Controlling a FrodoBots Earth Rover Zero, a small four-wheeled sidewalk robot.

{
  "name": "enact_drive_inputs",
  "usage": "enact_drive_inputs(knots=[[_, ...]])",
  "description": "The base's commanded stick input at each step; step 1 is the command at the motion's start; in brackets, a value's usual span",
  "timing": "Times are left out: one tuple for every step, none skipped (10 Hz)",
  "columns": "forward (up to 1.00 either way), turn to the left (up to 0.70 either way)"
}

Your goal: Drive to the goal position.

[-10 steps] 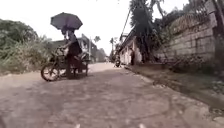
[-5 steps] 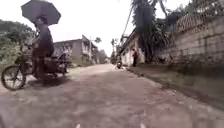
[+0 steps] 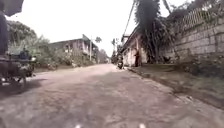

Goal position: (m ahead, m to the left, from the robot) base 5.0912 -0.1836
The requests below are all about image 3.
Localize low building with sloped roof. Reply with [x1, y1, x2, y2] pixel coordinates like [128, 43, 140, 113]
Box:
[120, 26, 149, 68]

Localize pole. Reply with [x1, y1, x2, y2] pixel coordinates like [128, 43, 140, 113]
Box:
[88, 37, 93, 62]

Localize grey block wall with fence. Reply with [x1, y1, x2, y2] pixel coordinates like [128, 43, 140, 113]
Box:
[159, 2, 224, 64]

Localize motorcycle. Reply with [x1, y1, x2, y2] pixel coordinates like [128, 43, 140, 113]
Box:
[116, 55, 125, 70]

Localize two-storey building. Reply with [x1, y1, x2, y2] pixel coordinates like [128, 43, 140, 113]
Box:
[49, 33, 100, 65]

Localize green bushes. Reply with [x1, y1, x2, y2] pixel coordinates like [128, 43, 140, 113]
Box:
[6, 20, 96, 71]

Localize overhead wires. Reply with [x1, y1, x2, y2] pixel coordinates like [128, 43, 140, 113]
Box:
[121, 0, 138, 38]

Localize tall dark tree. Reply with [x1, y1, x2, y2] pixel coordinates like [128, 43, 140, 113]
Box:
[134, 0, 174, 64]

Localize dark three-wheeled vehicle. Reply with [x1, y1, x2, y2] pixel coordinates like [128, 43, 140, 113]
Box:
[0, 0, 38, 87]

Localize grass verge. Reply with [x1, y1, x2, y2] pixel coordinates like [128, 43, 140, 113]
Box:
[128, 59, 224, 109]

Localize grey concrete road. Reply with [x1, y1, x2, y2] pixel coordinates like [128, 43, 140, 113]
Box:
[0, 63, 224, 128]

